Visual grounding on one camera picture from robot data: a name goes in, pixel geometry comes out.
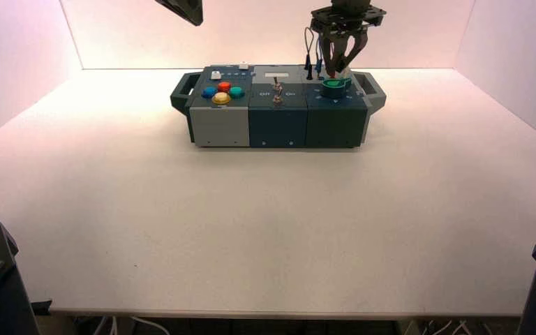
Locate green rotary knob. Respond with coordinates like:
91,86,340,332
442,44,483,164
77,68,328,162
320,77,354,99

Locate blue jumper wire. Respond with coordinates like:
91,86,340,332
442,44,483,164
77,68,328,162
314,36,326,75

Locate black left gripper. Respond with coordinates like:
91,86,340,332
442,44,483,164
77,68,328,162
154,0,204,27

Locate grey green control box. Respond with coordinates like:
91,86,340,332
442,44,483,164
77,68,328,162
170,64,388,149

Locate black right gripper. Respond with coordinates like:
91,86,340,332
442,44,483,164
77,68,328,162
310,0,387,76

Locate black jumper wire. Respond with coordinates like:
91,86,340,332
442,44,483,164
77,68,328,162
303,26,316,82

